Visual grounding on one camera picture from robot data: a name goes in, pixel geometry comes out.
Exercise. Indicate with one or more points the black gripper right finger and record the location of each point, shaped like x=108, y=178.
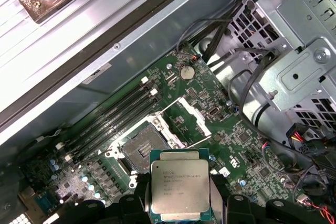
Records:
x=236, y=211

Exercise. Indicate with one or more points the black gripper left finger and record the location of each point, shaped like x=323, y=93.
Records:
x=139, y=208

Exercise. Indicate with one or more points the silver CPU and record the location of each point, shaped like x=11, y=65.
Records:
x=178, y=182

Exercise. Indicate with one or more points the CPU socket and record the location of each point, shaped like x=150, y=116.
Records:
x=139, y=150

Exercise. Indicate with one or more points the black power connector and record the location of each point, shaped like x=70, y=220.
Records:
x=295, y=132

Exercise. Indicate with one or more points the green motherboard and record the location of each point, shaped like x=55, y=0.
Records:
x=199, y=82

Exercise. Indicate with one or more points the silver coin battery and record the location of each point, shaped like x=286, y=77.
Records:
x=187, y=72

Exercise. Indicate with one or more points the black PC case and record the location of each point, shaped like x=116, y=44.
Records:
x=131, y=58

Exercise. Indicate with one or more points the silver metal drive cage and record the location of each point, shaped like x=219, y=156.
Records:
x=296, y=72

